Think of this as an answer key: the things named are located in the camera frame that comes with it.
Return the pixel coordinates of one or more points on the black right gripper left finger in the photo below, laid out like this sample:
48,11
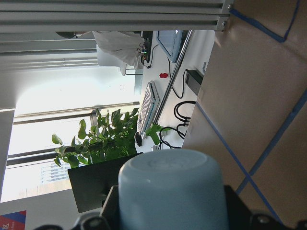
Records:
110,208

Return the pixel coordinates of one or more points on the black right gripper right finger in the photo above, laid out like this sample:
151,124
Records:
239,215

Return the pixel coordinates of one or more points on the light blue cup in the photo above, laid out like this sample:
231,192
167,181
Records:
172,189

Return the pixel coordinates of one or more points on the black monitor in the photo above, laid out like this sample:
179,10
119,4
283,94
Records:
92,183

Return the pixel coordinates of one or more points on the green potted plant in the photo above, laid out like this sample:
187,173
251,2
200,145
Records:
111,138

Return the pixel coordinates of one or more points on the metal reacher grabber tool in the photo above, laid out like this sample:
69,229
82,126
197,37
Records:
167,77

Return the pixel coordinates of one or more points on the white computer keyboard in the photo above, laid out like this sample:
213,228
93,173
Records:
148,108

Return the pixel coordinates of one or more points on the black power adapter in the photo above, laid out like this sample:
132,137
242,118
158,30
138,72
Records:
193,80

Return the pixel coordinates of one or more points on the person with glasses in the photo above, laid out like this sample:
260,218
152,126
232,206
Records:
122,45

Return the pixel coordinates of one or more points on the left teach pendant tablet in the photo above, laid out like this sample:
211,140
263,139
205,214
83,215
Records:
171,41

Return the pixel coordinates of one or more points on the aluminium frame post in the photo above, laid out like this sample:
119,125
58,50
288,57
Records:
28,16

